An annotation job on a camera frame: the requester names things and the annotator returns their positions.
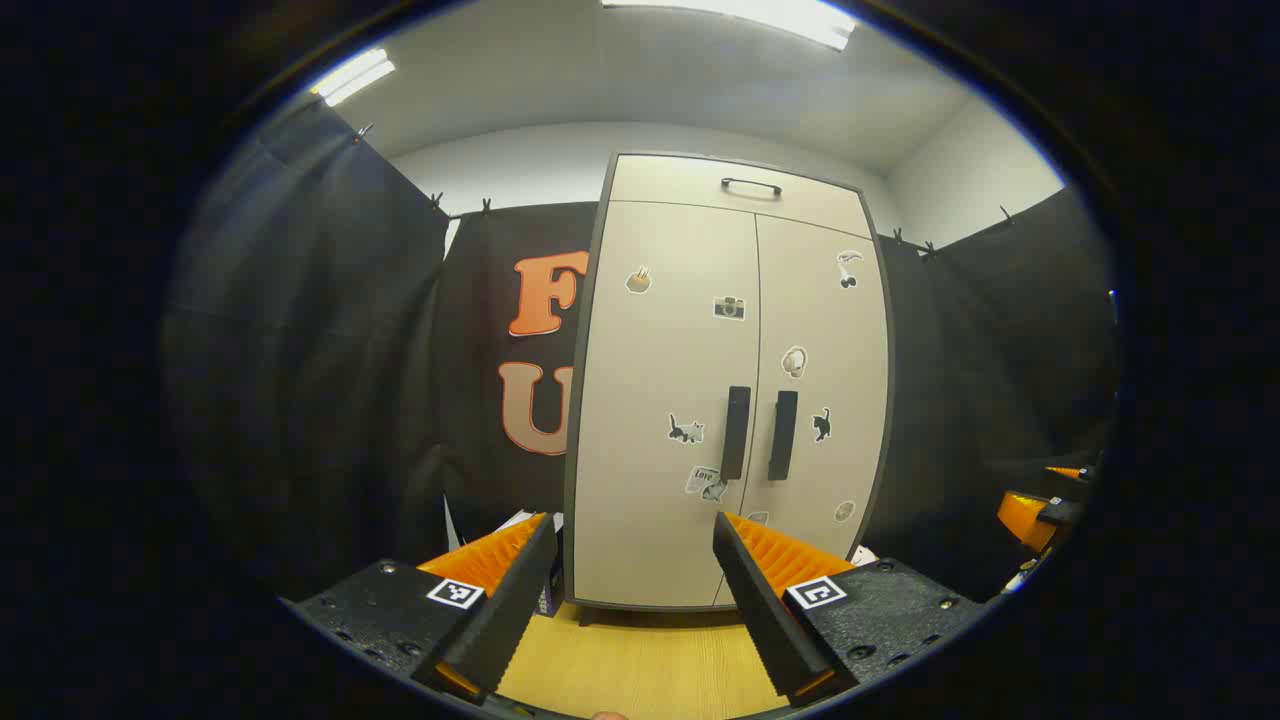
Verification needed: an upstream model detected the beige cabinet door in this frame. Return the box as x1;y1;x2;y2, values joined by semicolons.
570;200;761;609
715;213;891;606

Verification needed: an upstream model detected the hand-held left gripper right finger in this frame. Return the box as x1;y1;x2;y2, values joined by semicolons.
712;511;991;708

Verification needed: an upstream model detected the double ceiling light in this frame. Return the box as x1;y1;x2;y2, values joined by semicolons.
310;48;396;108

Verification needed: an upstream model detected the beige double-door shoe cabinet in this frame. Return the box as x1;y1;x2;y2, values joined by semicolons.
562;152;894;613

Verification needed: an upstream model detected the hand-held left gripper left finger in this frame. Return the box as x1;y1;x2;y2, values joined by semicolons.
283;512;561;706

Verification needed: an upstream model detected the beige cabinet drawer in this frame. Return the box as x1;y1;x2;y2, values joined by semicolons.
608;155;873;239

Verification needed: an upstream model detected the dark navy book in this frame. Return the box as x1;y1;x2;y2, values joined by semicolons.
540;525;564;616

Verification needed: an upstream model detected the long ceiling light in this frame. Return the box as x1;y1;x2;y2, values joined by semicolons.
600;0;859;51

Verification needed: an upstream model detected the black door handle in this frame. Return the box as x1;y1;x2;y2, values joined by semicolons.
768;390;799;481
721;386;752;481

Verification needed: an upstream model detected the black backdrop cloth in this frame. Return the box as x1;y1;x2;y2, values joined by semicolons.
165;95;1121;601

